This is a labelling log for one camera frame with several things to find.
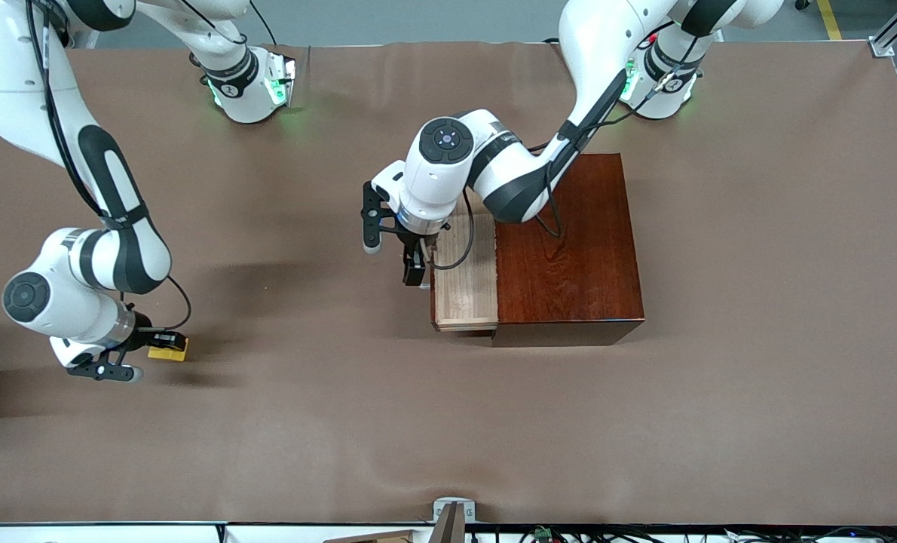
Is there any grey metal camera bracket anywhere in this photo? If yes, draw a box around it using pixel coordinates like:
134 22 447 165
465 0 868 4
430 496 477 543

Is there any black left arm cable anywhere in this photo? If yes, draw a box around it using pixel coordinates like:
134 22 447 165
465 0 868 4
426 30 702 271

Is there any brown table cover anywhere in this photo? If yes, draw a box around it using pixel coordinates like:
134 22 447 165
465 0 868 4
0 39 897 526

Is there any light wooden board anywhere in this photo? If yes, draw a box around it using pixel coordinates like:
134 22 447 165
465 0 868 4
322 529 419 543

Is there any black right base cable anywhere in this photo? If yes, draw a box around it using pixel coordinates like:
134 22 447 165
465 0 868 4
249 0 280 48

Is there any dark brown wooden cabinet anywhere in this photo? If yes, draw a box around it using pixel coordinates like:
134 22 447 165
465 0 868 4
491 153 645 348

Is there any yellow block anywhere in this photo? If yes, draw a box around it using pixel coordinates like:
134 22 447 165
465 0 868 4
147 337 190 363

